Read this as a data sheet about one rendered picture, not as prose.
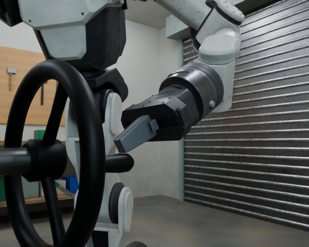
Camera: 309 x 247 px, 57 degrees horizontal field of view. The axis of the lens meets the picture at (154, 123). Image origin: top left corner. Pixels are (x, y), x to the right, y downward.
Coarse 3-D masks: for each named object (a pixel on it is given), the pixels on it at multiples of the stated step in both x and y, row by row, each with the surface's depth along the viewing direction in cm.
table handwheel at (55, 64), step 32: (64, 64) 37; (32, 96) 47; (64, 96) 38; (96, 128) 32; (0, 160) 36; (32, 160) 38; (64, 160) 40; (96, 160) 31; (96, 192) 31; (32, 224) 46
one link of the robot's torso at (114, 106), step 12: (108, 96) 93; (108, 108) 91; (120, 108) 97; (72, 120) 97; (108, 120) 90; (72, 132) 97; (108, 132) 90; (72, 144) 94; (108, 144) 90; (72, 156) 94; (108, 180) 96; (108, 192) 96; (120, 192) 99; (108, 204) 96; (108, 216) 96
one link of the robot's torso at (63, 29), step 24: (24, 0) 78; (48, 0) 76; (72, 0) 75; (96, 0) 75; (120, 0) 86; (48, 24) 79; (72, 24) 78; (96, 24) 79; (120, 24) 91; (48, 48) 83; (72, 48) 81; (96, 48) 82; (120, 48) 95; (96, 72) 89
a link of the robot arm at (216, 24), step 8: (216, 16) 69; (208, 24) 71; (216, 24) 70; (224, 24) 69; (232, 24) 68; (200, 32) 74; (208, 32) 71; (216, 32) 68; (224, 32) 65; (232, 32) 66; (240, 32) 72; (200, 40) 73; (240, 40) 68
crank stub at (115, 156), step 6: (108, 156) 35; (114, 156) 35; (120, 156) 36; (126, 156) 36; (108, 162) 34; (114, 162) 35; (120, 162) 35; (126, 162) 36; (132, 162) 37; (108, 168) 34; (114, 168) 35; (120, 168) 35; (126, 168) 36
